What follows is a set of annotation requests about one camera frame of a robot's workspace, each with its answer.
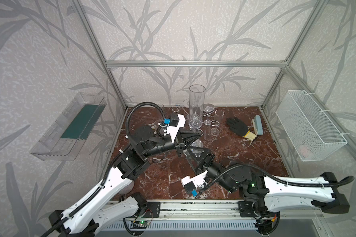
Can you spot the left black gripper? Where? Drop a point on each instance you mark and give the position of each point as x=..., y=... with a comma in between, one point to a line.
x=179, y=145

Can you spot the aluminium frame crossbar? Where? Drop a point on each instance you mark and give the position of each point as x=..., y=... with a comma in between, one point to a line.
x=149, y=64

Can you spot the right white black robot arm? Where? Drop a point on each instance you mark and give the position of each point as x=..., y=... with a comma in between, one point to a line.
x=266, y=193

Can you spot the silver wire wine glass rack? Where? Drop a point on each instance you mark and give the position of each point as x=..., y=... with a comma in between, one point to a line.
x=205, y=129

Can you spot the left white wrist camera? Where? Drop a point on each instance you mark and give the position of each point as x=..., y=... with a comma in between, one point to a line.
x=173, y=124

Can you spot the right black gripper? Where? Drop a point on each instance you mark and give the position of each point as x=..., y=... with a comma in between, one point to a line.
x=206, y=161

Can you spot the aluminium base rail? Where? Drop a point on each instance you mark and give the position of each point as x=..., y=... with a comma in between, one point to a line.
x=199, y=215

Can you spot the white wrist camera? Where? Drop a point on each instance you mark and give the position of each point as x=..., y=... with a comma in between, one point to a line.
x=193, y=184
x=173, y=124

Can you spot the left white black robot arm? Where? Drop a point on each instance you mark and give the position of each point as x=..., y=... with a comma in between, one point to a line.
x=88, y=216

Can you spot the green mat in tray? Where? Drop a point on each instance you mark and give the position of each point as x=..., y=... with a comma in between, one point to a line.
x=84, y=122

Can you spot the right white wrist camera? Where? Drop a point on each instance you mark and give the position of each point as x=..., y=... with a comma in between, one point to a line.
x=193, y=184

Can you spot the black glove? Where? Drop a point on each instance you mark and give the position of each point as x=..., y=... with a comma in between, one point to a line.
x=240, y=128

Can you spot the clear plastic wall tray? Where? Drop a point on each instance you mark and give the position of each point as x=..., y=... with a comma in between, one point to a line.
x=51, y=147

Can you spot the white wire mesh basket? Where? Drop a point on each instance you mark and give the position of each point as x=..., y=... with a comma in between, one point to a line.
x=311, y=131

